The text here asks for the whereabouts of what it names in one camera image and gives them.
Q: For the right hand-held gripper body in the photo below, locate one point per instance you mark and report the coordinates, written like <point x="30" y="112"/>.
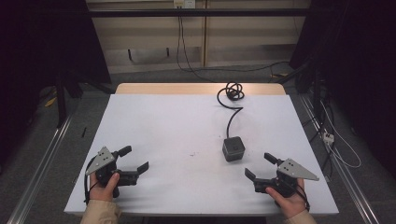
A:
<point x="294" y="170"/>

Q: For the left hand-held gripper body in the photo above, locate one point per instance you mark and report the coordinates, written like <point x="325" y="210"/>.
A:
<point x="101" y="161"/>

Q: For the person's left hand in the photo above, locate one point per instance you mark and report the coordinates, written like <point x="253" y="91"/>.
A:
<point x="101" y="191"/>

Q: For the person's right hand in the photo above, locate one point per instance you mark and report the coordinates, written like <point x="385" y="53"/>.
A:
<point x="289" y="203"/>

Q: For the small black floor object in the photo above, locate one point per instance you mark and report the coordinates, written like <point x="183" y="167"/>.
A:
<point x="83" y="132"/>

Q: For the black cube device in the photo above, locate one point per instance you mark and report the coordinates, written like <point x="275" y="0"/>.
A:
<point x="233" y="149"/>

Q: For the white power strip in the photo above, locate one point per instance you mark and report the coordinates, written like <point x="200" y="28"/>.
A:
<point x="328" y="137"/>

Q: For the white table cover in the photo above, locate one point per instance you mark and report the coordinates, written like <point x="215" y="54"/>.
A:
<point x="174" y="130"/>

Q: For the black metal stand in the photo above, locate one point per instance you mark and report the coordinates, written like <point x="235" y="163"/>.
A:
<point x="61" y="102"/>

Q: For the yellow floor tape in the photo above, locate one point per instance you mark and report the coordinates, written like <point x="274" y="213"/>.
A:
<point x="50" y="102"/>

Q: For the black curtain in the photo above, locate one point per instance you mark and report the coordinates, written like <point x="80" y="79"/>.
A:
<point x="358" y="62"/>
<point x="37" y="40"/>

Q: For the black horizontal metal bar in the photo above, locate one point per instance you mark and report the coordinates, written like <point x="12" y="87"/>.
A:
<point x="199" y="12"/>

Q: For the aluminium floor rail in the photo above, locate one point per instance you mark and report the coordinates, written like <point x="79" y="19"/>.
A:
<point x="40" y="168"/>
<point x="348" y="174"/>

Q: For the white wall socket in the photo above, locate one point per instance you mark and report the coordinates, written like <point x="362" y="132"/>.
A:
<point x="184" y="3"/>

